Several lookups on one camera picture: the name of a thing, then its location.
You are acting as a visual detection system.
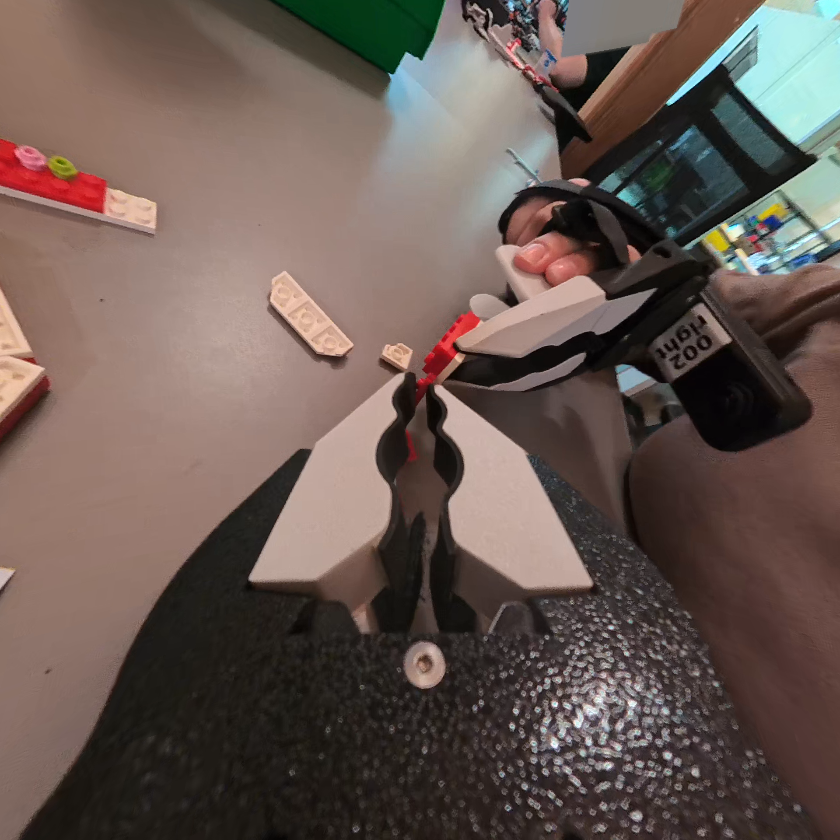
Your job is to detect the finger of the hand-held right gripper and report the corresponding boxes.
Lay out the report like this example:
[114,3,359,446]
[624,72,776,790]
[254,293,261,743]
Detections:
[451,340,603,392]
[455,276,609,360]

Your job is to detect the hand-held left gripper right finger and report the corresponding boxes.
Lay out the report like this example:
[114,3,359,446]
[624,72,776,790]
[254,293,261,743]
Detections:
[425,384,595,634]

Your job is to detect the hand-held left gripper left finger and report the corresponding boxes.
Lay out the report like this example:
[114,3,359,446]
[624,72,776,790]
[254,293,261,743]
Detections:
[248,371,426,634]

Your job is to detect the red lego plate assembly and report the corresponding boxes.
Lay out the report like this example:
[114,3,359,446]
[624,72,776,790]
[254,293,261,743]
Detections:
[406,311,483,463]

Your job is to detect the white red lego chain assembly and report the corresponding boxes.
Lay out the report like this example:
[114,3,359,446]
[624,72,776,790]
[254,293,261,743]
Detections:
[0,285,52,442]

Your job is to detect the green plastic bin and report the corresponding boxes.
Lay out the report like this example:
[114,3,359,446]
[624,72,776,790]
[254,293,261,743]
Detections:
[272,0,447,74]

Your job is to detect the person's right forearm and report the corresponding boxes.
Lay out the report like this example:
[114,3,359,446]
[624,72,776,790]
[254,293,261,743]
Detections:
[709,261,840,427]

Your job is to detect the white lego wedge plate segment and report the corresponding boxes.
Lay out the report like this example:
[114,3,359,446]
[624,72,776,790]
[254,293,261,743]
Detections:
[268,270,355,359]

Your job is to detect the scattered red white lego parts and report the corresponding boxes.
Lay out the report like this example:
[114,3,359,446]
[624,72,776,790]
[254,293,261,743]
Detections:
[461,0,565,86]

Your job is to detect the lego assembly with flower studs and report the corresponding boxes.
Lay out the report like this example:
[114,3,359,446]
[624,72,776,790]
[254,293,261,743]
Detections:
[0,138,158,235]

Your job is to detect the person's right hand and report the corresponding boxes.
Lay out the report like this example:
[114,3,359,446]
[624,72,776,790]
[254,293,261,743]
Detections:
[507,200,597,286]

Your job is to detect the person's brown sweater torso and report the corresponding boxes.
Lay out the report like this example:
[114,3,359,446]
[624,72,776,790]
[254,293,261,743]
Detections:
[623,367,840,840]

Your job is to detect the wooden board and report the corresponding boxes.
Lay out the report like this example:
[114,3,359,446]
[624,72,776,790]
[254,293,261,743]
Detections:
[561,0,765,178]

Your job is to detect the black office chair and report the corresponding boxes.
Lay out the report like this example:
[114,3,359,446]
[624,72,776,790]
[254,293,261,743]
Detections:
[541,62,818,249]

